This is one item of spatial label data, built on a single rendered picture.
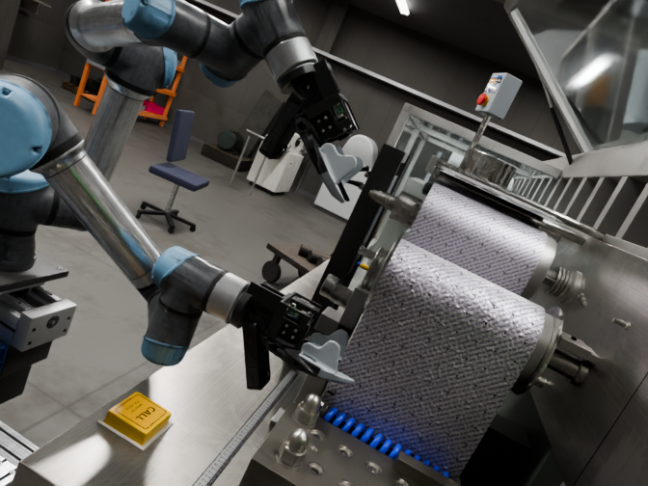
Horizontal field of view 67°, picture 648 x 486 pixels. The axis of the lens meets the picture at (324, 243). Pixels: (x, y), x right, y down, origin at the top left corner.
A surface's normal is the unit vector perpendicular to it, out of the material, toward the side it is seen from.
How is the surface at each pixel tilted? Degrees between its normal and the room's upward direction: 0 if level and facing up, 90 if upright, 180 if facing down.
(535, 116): 90
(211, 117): 90
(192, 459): 0
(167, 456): 0
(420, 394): 90
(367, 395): 90
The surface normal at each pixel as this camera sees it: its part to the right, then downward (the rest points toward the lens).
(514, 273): -0.26, 0.15
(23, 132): 0.44, 0.31
